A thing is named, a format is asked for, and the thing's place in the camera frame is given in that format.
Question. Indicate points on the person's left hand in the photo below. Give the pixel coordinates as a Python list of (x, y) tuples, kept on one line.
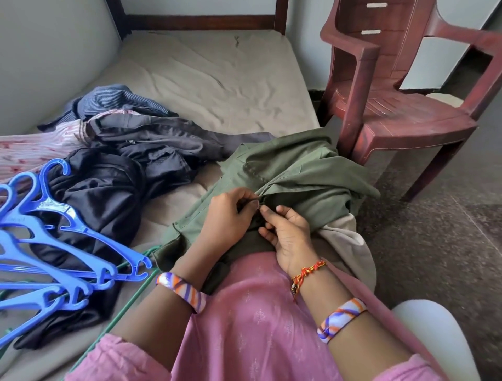
[(223, 228)]

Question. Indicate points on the person's right hand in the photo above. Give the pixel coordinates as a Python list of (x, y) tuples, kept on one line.
[(290, 239)]

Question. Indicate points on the olive green button shirt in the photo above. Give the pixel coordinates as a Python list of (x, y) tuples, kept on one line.
[(306, 169)]

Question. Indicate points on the grey button shirt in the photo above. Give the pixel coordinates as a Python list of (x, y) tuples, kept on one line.
[(180, 137)]

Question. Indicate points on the pile of blue hangers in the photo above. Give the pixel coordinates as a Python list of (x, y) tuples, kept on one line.
[(63, 239)]

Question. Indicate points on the blue striped shirt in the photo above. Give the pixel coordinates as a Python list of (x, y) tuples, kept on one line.
[(110, 102)]

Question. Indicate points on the pink floral striped garment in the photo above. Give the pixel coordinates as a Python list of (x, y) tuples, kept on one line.
[(35, 149)]

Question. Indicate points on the person's right forearm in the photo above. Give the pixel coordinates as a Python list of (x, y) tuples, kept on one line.
[(353, 337)]

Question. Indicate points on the person's left forearm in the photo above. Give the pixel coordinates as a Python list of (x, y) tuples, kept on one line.
[(165, 322)]

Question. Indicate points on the bed with beige sheet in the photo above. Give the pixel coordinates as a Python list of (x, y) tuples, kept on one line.
[(219, 78)]

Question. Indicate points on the dark wooden bed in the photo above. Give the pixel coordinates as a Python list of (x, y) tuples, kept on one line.
[(204, 22)]

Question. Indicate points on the striped orange purple bangle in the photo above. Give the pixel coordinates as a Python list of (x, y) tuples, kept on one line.
[(182, 290)]

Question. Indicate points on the striped white purple bangle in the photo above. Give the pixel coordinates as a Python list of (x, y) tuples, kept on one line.
[(341, 320)]

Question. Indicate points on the maroon plastic chair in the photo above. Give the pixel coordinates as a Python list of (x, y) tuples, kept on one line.
[(400, 118)]

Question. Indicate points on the white trousers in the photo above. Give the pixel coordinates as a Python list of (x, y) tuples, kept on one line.
[(439, 341)]

